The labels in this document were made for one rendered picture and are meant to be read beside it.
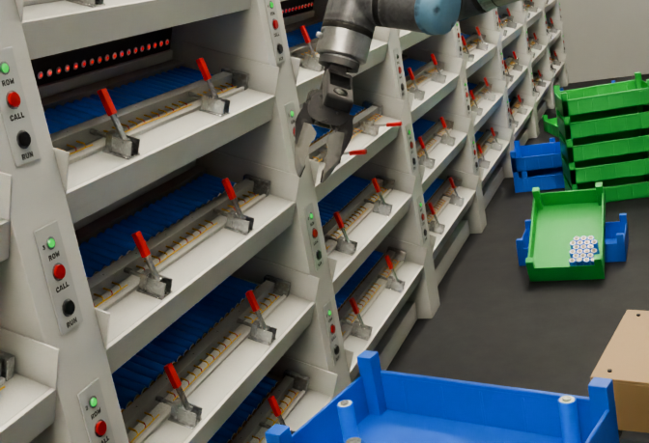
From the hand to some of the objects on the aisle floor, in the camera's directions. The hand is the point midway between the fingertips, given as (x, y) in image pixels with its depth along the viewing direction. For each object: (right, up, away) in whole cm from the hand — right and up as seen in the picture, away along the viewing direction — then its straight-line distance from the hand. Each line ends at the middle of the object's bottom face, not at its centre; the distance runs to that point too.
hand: (312, 172), depth 151 cm
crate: (+77, -20, +114) cm, 139 cm away
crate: (+72, -16, +104) cm, 127 cm away
